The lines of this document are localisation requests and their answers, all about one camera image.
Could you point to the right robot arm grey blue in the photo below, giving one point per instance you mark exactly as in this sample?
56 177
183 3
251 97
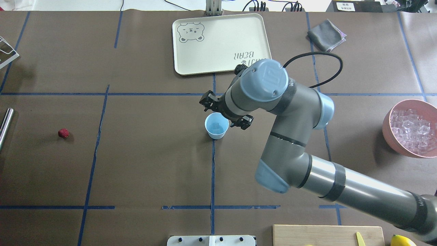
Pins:
285 163

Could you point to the red strawberry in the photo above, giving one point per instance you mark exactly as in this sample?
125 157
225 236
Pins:
64 133

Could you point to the pink bowl of ice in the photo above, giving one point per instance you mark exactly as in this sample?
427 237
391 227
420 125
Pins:
409 128

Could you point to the steel muddler with black tip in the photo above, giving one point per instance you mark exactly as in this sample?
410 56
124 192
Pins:
5 125

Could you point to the bamboo cutting board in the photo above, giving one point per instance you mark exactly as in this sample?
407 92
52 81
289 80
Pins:
325 235

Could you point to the aluminium frame post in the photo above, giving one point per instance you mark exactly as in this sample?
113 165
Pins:
214 8

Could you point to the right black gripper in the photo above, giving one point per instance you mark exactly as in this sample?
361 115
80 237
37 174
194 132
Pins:
219 106

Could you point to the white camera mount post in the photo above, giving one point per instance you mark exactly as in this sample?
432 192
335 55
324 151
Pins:
212 240

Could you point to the cream bear serving tray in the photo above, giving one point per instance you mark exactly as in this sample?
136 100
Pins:
219 43

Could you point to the light blue plastic cup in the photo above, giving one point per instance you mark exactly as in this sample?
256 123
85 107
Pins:
216 118

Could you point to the yellow lemon left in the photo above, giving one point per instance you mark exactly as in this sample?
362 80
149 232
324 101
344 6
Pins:
399 240

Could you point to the grey folded cloth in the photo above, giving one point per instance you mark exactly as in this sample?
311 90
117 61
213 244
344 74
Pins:
326 36

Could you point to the white wire cup rack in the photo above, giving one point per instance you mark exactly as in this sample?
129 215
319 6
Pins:
7 53

